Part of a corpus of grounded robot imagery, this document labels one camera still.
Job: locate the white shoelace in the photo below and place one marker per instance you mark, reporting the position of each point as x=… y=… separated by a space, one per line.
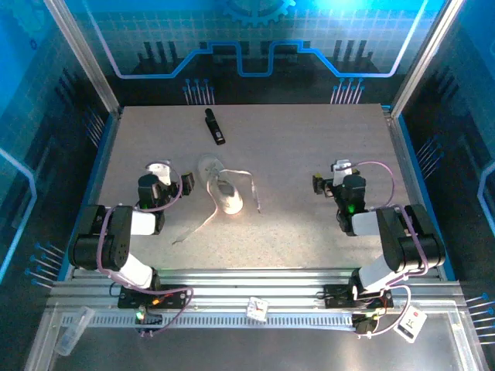
x=255 y=195

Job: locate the aluminium side rail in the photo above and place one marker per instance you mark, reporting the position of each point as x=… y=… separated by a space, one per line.
x=404 y=166

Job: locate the small white tag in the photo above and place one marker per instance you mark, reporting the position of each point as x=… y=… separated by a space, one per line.
x=257 y=308

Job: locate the blue table side trim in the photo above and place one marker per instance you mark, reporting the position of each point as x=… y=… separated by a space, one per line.
x=418 y=174
x=96 y=170

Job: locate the white card with black label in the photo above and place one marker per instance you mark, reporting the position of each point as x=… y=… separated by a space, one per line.
x=410 y=324

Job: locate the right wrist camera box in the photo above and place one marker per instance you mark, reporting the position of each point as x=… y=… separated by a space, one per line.
x=342 y=170

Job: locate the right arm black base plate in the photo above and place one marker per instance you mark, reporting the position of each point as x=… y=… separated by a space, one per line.
x=338 y=295

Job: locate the black handheld device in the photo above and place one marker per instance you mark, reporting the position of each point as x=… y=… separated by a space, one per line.
x=214 y=127

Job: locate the black power connector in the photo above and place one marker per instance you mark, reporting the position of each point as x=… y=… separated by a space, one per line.
x=365 y=324
x=149 y=315

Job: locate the steel lower shelf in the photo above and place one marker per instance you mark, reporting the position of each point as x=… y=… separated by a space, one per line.
x=232 y=348

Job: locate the clear plastic container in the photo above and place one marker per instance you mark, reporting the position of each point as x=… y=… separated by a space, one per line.
x=73 y=332

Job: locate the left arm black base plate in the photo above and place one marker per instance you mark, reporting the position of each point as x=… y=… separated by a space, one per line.
x=174 y=297

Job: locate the aluminium corner post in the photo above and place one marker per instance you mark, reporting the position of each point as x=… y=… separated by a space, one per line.
x=83 y=58
x=425 y=58

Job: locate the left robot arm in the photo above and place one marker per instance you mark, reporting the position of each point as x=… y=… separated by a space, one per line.
x=120 y=247

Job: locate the aluminium rail frame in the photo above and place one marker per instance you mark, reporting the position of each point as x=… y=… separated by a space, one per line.
x=247 y=282

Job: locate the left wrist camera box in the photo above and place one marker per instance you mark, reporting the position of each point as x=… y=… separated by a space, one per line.
x=160 y=172

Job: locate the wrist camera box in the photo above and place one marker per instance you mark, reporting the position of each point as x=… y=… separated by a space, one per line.
x=160 y=172
x=342 y=170

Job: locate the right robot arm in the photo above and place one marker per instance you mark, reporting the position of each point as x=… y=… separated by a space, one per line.
x=410 y=247

